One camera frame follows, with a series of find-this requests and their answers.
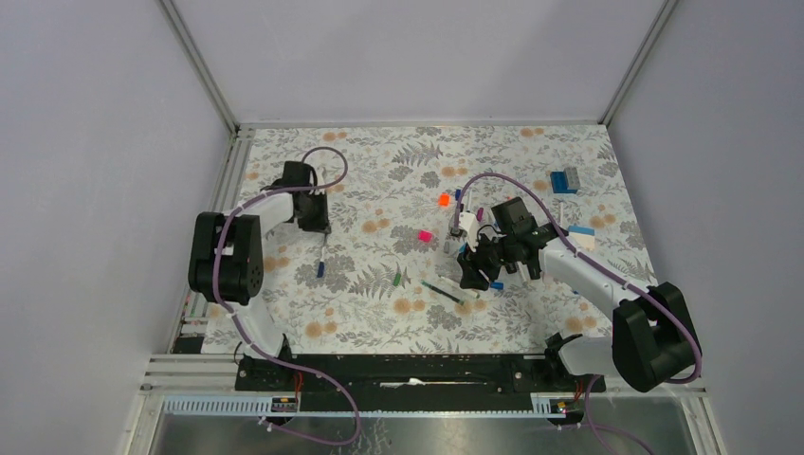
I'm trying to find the pink highlighter cap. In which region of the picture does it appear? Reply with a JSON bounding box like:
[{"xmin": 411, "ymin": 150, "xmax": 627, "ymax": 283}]
[{"xmin": 418, "ymin": 230, "xmax": 434, "ymax": 243}]

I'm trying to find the white pen dark-blue cap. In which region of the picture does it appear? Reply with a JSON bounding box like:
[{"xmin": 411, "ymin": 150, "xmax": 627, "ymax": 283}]
[{"xmin": 316, "ymin": 234, "xmax": 329, "ymax": 279}]

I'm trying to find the floral patterned table mat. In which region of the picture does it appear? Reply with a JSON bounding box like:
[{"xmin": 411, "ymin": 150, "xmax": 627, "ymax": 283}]
[{"xmin": 240, "ymin": 125, "xmax": 655, "ymax": 354}]

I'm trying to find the white marker green cap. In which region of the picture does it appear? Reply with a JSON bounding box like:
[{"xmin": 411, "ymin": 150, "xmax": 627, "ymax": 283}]
[{"xmin": 438, "ymin": 276, "xmax": 480, "ymax": 300}]

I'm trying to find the blue box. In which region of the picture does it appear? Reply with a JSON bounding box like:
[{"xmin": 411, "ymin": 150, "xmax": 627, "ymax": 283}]
[{"xmin": 550, "ymin": 167, "xmax": 580, "ymax": 194}]

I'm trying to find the black highlighter blue cap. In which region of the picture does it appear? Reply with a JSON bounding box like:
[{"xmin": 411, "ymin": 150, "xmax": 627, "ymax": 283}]
[{"xmin": 527, "ymin": 261, "xmax": 541, "ymax": 281}]

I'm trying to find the purple cable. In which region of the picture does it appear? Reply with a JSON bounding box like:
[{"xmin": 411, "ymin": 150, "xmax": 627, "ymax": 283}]
[
  {"xmin": 211, "ymin": 146, "xmax": 362, "ymax": 447},
  {"xmin": 453, "ymin": 173, "xmax": 704, "ymax": 455}
]

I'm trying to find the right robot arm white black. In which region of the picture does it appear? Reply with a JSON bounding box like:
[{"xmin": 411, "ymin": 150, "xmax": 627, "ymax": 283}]
[{"xmin": 452, "ymin": 198, "xmax": 703, "ymax": 392}]

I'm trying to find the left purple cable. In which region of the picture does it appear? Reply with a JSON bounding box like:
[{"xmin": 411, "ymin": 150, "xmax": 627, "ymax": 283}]
[{"xmin": 211, "ymin": 146, "xmax": 362, "ymax": 447}]

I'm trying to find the white blue block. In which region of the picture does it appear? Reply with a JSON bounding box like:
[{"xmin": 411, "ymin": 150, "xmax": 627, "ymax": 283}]
[{"xmin": 568, "ymin": 225, "xmax": 595, "ymax": 251}]

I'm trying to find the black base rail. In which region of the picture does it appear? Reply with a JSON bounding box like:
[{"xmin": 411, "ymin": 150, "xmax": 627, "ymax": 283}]
[{"xmin": 234, "ymin": 355, "xmax": 606, "ymax": 412}]

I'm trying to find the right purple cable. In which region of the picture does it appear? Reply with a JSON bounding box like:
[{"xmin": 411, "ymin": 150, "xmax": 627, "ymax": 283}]
[{"xmin": 453, "ymin": 173, "xmax": 704, "ymax": 455}]

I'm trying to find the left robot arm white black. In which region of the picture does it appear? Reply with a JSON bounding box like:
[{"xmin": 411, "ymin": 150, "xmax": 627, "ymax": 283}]
[{"xmin": 188, "ymin": 161, "xmax": 331, "ymax": 390}]

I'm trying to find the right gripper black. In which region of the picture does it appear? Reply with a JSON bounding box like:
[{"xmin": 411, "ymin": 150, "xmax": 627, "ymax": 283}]
[{"xmin": 457, "ymin": 228, "xmax": 515, "ymax": 292}]

